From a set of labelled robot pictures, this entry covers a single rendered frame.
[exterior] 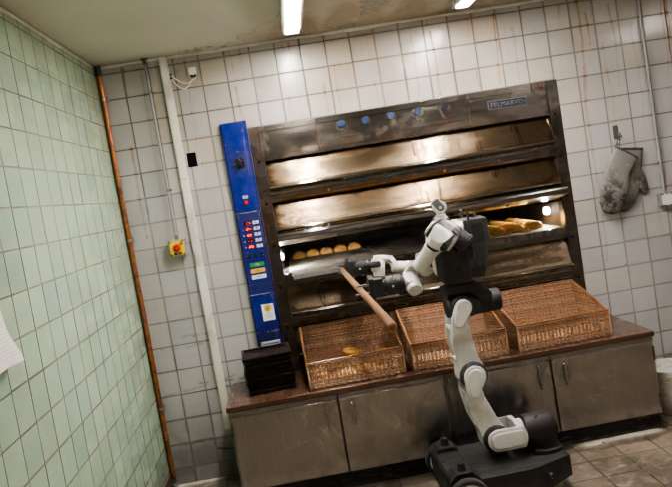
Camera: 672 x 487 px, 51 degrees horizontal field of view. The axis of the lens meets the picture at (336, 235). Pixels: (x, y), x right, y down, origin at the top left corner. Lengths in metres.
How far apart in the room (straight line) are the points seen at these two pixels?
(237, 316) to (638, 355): 2.34
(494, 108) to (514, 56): 0.34
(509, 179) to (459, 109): 0.54
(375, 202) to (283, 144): 0.67
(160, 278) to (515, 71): 2.53
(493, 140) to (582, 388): 1.56
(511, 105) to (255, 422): 2.45
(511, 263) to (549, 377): 0.80
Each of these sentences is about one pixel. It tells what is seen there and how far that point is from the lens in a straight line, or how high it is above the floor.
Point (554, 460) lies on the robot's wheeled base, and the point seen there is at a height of 0.17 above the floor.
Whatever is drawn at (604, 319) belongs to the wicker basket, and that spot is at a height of 0.68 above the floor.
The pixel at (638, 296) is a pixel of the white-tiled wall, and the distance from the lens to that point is 4.96.
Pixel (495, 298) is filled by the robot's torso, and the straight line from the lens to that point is 3.66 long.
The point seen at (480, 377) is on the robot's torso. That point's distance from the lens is 3.66.
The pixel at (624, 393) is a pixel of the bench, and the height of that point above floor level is 0.25.
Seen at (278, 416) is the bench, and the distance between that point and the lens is 4.02.
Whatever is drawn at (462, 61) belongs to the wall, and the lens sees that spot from 4.58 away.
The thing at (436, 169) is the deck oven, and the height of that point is 1.67.
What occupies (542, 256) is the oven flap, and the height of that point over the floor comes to 1.02.
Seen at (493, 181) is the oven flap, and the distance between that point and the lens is 4.56.
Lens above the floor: 1.67
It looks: 4 degrees down
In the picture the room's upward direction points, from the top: 9 degrees counter-clockwise
